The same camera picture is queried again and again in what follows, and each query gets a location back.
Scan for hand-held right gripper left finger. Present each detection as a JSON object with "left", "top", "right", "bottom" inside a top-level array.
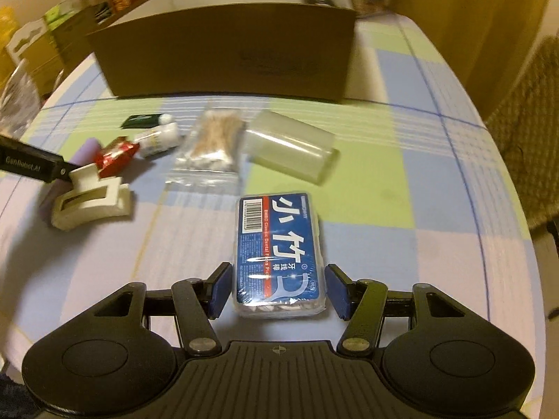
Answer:
[{"left": 92, "top": 262, "right": 233, "bottom": 356}]

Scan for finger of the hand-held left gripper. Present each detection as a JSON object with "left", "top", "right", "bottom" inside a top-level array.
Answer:
[{"left": 0, "top": 134, "right": 82, "bottom": 185}]

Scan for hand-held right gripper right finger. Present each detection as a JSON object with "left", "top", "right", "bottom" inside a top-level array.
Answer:
[{"left": 324, "top": 263, "right": 466, "bottom": 353}]

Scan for purple tube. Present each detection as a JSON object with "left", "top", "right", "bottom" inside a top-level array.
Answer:
[{"left": 71, "top": 138, "right": 101, "bottom": 167}]

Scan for blue dental floss pick box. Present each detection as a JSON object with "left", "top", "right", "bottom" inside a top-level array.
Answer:
[{"left": 231, "top": 191, "right": 328, "bottom": 318}]

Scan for cream hair claw clip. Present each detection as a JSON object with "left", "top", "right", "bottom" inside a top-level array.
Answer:
[{"left": 51, "top": 162, "right": 134, "bottom": 231}]

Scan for red foil packet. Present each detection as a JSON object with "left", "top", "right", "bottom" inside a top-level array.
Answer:
[{"left": 95, "top": 136, "right": 141, "bottom": 178}]

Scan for dark green small tube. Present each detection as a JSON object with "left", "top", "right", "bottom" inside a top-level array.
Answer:
[{"left": 120, "top": 113, "right": 174, "bottom": 130}]

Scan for small white bottle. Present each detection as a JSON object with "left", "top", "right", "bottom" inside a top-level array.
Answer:
[{"left": 135, "top": 121, "right": 180, "bottom": 159}]

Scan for zip bag of cotton swabs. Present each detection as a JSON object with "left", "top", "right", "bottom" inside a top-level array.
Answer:
[{"left": 166, "top": 105, "right": 245, "bottom": 189}]

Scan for frosted plastic cup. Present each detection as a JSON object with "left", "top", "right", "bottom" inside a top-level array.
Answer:
[{"left": 241, "top": 110, "right": 340, "bottom": 184}]

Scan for brown cardboard box white inside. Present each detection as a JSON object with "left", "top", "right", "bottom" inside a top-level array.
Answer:
[{"left": 85, "top": 0, "right": 360, "bottom": 105}]

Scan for desktop with plaid tablecloth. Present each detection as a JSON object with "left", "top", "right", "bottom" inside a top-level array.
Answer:
[{"left": 0, "top": 12, "right": 539, "bottom": 419}]

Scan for clear plastic bag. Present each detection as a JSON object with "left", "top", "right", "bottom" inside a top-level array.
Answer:
[{"left": 0, "top": 62, "right": 43, "bottom": 137}]

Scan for brown cardboard boxes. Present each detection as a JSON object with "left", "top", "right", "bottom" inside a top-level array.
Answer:
[{"left": 26, "top": 6, "right": 112, "bottom": 92}]

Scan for small green boxes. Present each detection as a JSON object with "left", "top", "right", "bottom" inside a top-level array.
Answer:
[{"left": 43, "top": 2, "right": 90, "bottom": 32}]

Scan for chair with quilted cushion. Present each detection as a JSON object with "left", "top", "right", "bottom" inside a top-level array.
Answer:
[{"left": 484, "top": 35, "right": 559, "bottom": 245}]

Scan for yellow curtain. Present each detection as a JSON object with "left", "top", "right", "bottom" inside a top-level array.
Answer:
[{"left": 391, "top": 0, "right": 559, "bottom": 116}]

